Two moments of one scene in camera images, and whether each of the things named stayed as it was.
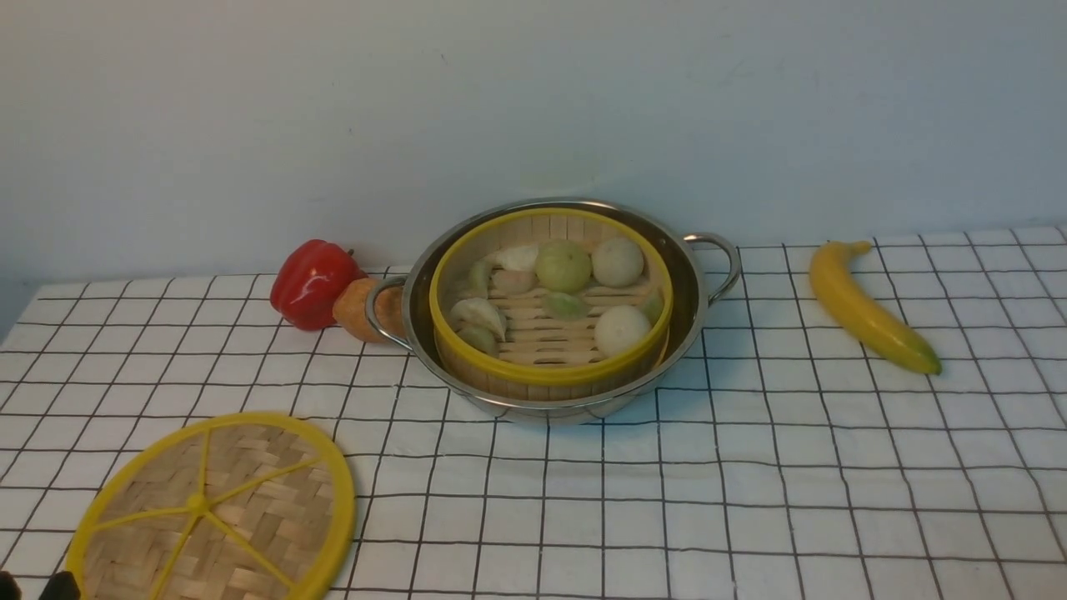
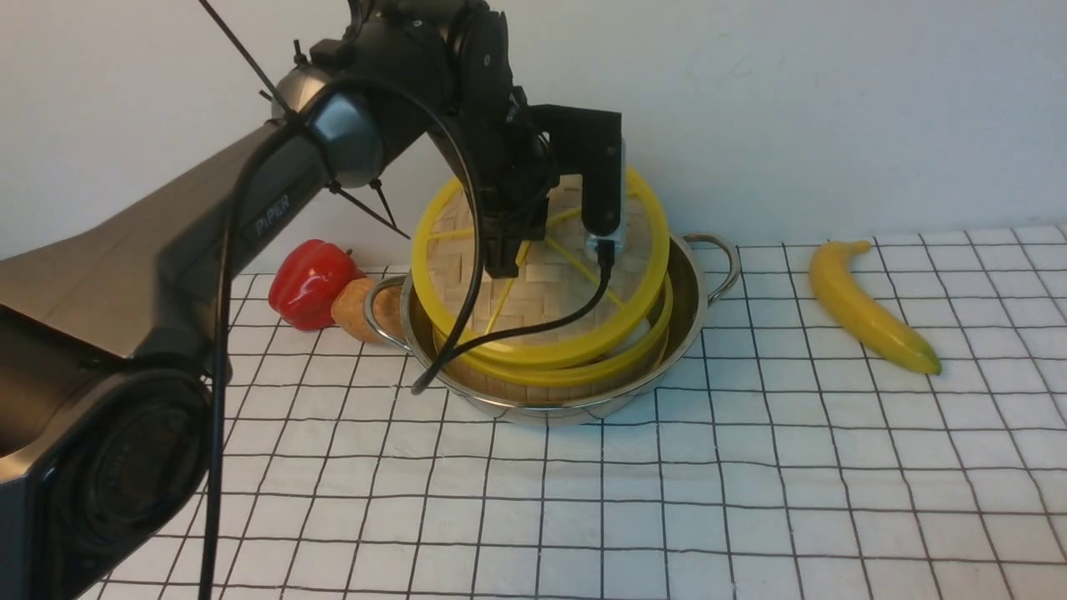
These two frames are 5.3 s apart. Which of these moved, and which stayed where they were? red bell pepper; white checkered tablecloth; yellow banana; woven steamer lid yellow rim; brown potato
Moved: woven steamer lid yellow rim
Stayed: red bell pepper; yellow banana; brown potato; white checkered tablecloth
